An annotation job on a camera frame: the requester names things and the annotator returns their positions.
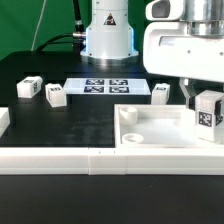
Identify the white square tabletop panel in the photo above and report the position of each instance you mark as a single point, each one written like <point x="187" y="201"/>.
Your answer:
<point x="158" y="126"/>

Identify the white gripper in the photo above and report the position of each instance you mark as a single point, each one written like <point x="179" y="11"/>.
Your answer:
<point x="169" y="50"/>

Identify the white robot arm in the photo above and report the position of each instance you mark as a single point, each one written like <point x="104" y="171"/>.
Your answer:
<point x="204" y="18"/>

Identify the white obstacle fence wall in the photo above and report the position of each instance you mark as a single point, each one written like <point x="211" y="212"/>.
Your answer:
<point x="111" y="161"/>

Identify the white marker base plate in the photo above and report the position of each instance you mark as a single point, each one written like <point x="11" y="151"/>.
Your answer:
<point x="108" y="86"/>

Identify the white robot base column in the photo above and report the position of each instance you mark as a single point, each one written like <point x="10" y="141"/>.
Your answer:
<point x="109" y="37"/>

